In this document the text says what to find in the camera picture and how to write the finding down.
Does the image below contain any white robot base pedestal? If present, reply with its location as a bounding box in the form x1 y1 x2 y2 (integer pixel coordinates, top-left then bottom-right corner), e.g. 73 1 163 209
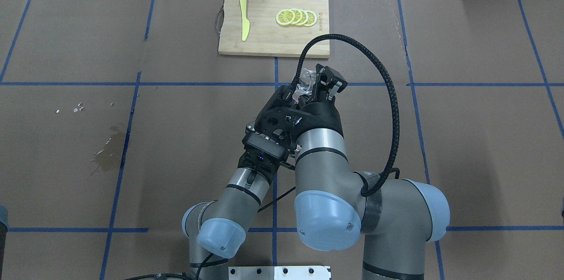
228 265 332 280

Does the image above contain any yellow plastic knife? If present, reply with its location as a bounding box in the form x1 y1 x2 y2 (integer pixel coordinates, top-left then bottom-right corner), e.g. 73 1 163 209
238 0 250 42

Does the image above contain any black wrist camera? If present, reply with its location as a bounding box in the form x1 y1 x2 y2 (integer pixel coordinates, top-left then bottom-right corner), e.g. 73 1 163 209
237 133 289 177

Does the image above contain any clear glass shaker cup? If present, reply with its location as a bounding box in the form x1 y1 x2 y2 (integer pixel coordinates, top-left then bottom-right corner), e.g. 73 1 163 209
293 68 318 102

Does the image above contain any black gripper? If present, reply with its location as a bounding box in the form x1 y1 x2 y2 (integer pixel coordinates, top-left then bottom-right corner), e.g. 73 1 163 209
295 65 347 137
245 87 305 157

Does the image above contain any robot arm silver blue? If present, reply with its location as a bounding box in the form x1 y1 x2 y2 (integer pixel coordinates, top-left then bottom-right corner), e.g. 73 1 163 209
294 125 450 280
182 85 296 280

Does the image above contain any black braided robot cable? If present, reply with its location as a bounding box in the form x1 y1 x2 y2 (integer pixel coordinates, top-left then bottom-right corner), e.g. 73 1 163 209
292 34 401 198

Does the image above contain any bamboo cutting board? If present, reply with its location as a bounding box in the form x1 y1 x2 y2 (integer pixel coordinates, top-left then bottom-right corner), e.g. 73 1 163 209
218 0 330 57

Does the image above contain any lemon slice nearest knife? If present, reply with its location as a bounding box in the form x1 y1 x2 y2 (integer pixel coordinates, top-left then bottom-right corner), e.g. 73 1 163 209
275 9 296 26

